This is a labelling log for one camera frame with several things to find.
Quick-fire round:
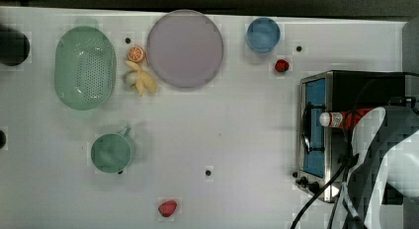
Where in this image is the red ketchup bottle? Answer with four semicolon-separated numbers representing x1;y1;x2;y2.
319;109;371;130

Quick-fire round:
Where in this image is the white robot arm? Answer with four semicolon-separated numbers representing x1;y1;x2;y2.
330;106;418;229

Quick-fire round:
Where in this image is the black toaster oven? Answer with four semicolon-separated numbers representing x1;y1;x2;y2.
295;70;418;204

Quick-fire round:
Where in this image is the lilac round plate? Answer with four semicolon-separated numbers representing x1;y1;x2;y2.
146;10;223;89

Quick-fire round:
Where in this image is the peeled banana toy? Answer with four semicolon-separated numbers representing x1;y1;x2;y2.
124;60;157;97

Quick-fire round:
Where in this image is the small red tomato toy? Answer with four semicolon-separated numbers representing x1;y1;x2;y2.
275;59;290;72

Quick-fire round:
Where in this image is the blue small bowl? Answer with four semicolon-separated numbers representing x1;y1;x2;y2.
246;18;281;53

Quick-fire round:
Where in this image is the orange slice toy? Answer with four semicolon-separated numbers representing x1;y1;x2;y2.
126;46;146;63

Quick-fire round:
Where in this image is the green mug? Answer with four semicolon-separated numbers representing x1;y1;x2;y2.
90;127;135;175

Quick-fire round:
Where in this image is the red strawberry toy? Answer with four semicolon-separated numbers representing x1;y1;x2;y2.
158;199;178;217

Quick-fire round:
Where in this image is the green perforated colander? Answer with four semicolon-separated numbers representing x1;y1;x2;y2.
54;18;117;111

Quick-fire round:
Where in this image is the black round pot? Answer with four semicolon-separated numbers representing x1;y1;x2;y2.
0;25;30;66

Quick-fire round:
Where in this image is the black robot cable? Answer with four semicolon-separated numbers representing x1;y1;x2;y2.
290;97;419;229

